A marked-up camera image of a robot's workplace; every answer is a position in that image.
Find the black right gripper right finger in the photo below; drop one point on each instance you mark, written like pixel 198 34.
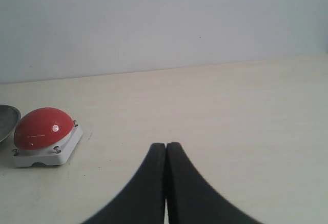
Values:
pixel 190 198

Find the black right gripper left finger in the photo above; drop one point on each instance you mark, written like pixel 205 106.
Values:
pixel 142 200

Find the red dome push button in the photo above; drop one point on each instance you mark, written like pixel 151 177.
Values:
pixel 45 136

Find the round metal plate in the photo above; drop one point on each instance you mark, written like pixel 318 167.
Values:
pixel 10 117

